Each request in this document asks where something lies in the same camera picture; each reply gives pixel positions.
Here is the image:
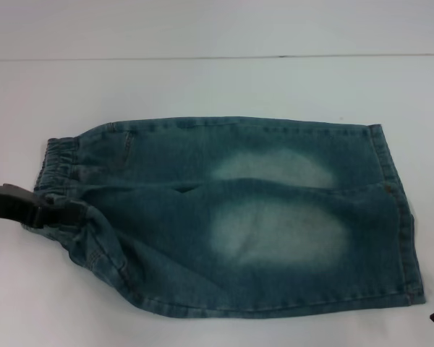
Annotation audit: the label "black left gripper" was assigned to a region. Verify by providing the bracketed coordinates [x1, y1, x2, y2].
[0, 182, 89, 230]

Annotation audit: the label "blue denim shorts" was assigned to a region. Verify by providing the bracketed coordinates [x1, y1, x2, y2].
[21, 116, 425, 321]

